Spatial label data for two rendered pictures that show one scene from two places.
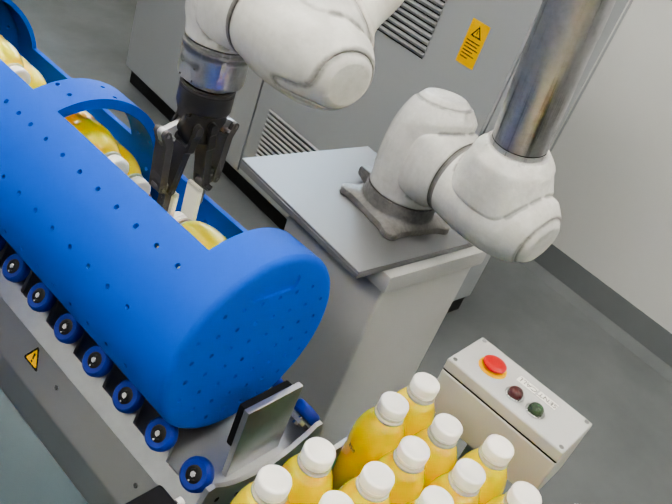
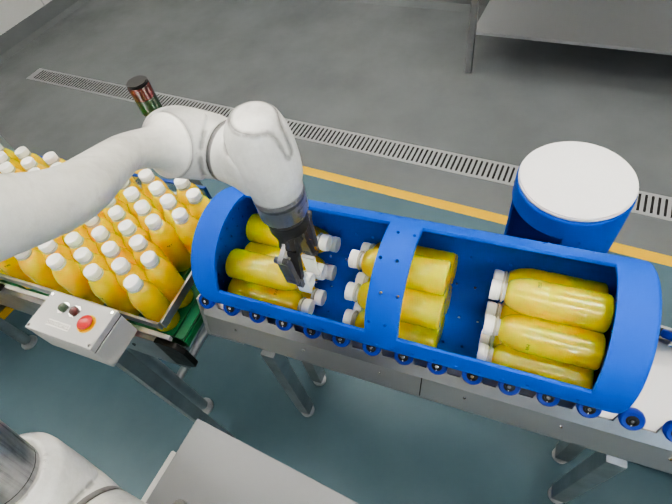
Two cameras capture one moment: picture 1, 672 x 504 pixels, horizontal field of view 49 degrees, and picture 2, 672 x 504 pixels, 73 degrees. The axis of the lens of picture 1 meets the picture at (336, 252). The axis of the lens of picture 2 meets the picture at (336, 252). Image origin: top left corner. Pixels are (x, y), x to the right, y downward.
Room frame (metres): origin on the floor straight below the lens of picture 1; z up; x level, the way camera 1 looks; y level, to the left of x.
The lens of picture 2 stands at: (1.47, 0.31, 1.93)
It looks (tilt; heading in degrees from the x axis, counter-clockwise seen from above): 53 degrees down; 180
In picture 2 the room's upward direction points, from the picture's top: 14 degrees counter-clockwise
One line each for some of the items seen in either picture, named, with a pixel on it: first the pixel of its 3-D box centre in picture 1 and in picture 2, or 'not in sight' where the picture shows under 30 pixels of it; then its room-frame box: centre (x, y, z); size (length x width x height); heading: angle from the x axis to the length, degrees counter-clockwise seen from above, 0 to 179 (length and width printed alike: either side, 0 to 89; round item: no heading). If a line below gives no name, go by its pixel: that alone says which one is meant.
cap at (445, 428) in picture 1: (446, 429); (120, 265); (0.72, -0.22, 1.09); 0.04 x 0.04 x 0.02
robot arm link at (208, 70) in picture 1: (214, 61); (281, 201); (0.91, 0.24, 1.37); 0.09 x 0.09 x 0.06
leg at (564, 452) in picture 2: not in sight; (584, 433); (1.19, 0.94, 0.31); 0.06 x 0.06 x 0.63; 59
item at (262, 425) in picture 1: (258, 425); not in sight; (0.71, 0.01, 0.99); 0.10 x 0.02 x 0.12; 149
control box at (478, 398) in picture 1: (505, 413); (82, 328); (0.85, -0.32, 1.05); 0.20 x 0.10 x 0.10; 59
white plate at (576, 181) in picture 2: not in sight; (576, 179); (0.74, 0.94, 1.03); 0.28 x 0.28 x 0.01
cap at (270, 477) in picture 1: (272, 484); (193, 195); (0.54, -0.03, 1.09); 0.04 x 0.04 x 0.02
